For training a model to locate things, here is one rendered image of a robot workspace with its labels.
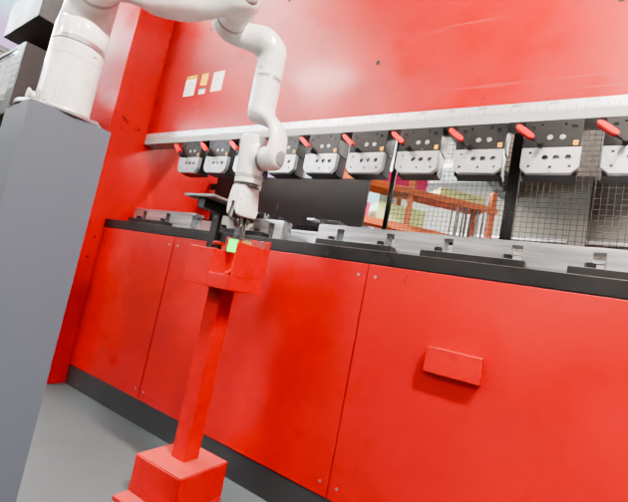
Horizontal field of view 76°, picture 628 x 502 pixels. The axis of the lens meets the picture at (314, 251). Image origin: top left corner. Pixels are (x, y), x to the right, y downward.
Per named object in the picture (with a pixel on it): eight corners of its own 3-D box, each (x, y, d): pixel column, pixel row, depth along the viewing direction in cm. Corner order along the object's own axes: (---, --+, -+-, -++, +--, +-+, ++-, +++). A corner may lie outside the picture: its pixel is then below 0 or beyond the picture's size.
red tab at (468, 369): (422, 371, 113) (427, 345, 113) (424, 370, 114) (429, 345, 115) (478, 385, 104) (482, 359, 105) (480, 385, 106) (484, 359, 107)
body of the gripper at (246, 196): (248, 186, 136) (243, 219, 135) (227, 178, 127) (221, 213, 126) (266, 187, 132) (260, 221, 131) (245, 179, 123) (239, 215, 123)
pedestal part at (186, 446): (170, 455, 126) (208, 285, 131) (185, 450, 131) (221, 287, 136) (183, 463, 123) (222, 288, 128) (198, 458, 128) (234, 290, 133)
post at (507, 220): (461, 482, 181) (524, 68, 201) (464, 478, 185) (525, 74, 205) (472, 486, 178) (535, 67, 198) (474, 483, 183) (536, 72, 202)
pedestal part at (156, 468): (111, 499, 118) (121, 456, 119) (177, 474, 139) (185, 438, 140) (155, 532, 107) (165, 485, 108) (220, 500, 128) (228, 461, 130)
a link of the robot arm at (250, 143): (268, 180, 131) (245, 179, 135) (274, 140, 131) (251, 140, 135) (253, 173, 123) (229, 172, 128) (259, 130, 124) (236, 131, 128)
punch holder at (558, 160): (518, 172, 121) (526, 121, 123) (520, 181, 128) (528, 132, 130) (577, 172, 113) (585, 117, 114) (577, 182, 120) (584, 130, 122)
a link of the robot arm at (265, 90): (304, 85, 131) (286, 175, 128) (264, 89, 138) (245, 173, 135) (290, 70, 123) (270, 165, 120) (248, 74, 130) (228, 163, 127)
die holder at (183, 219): (131, 224, 223) (135, 207, 224) (141, 226, 228) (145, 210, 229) (190, 231, 196) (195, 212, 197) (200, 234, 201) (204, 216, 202)
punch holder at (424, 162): (393, 172, 143) (401, 127, 145) (402, 180, 150) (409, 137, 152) (436, 172, 135) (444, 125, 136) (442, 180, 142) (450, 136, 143)
